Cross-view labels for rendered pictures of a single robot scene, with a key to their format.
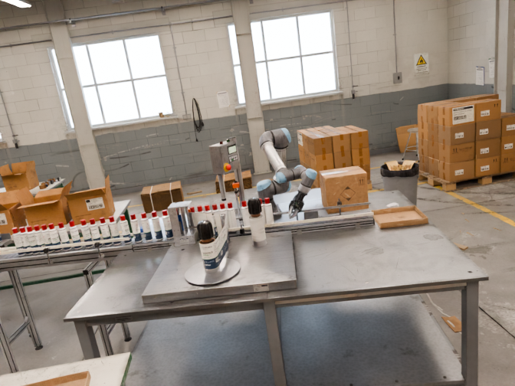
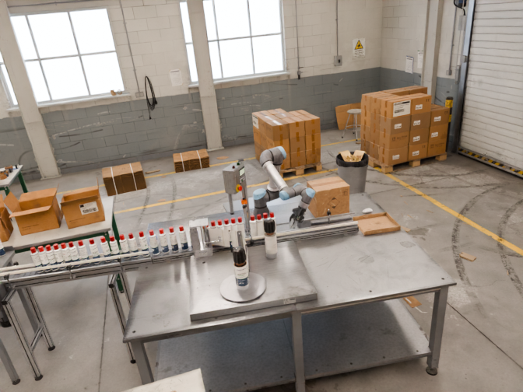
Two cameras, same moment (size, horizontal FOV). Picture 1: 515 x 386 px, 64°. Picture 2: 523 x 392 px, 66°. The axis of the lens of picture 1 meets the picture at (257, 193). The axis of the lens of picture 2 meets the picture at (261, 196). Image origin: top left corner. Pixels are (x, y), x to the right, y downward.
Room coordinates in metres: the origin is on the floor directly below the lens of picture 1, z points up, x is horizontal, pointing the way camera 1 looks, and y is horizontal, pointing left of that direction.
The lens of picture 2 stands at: (-0.07, 0.55, 2.50)
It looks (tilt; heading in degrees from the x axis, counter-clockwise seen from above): 24 degrees down; 349
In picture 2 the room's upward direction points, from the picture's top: 5 degrees counter-clockwise
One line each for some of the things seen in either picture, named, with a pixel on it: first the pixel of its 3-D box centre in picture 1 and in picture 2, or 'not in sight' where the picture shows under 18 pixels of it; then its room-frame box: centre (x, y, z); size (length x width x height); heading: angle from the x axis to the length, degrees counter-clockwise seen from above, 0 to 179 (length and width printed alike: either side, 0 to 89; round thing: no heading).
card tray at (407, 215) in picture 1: (398, 216); (376, 223); (2.59, -0.91, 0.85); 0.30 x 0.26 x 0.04; 85
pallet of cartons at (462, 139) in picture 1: (469, 140); (402, 127); (5.81, -3.10, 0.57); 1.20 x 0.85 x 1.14; 96
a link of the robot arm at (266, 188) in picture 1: (265, 189); (260, 197); (3.12, -0.07, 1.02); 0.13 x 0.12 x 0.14; 107
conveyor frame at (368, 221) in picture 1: (250, 232); (257, 241); (2.67, 0.08, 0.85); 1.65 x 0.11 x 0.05; 85
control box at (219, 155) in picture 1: (224, 157); (234, 178); (2.77, 0.18, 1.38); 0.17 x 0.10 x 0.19; 140
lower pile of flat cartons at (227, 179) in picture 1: (234, 181); (191, 160); (7.25, 0.39, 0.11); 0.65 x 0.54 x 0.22; 91
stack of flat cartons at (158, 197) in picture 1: (163, 196); (124, 178); (6.67, 1.56, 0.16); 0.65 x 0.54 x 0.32; 98
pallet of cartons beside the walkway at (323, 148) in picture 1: (332, 158); (285, 140); (6.49, -1.26, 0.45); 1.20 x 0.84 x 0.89; 5
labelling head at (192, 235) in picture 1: (183, 222); (201, 237); (2.62, 0.51, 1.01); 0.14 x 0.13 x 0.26; 85
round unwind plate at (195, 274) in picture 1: (212, 271); (243, 286); (2.09, 0.30, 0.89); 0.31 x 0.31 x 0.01
